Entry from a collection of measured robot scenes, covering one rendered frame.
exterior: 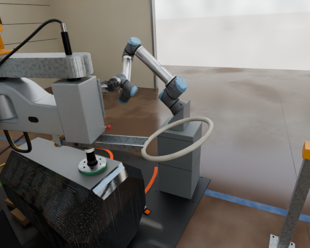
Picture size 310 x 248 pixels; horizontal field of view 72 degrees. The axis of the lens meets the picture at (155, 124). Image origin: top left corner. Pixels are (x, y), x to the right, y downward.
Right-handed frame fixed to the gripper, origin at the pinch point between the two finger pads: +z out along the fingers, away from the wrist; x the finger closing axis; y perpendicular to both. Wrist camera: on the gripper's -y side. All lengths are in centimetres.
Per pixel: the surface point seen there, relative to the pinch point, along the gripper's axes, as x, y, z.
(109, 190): 67, 12, 28
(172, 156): 22, 61, 40
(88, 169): 54, -7, 23
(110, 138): 32.6, 9.6, 10.6
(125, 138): 31.8, 21.4, 10.6
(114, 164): 60, 6, 6
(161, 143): 77, 29, -59
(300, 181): 67, 146, -11
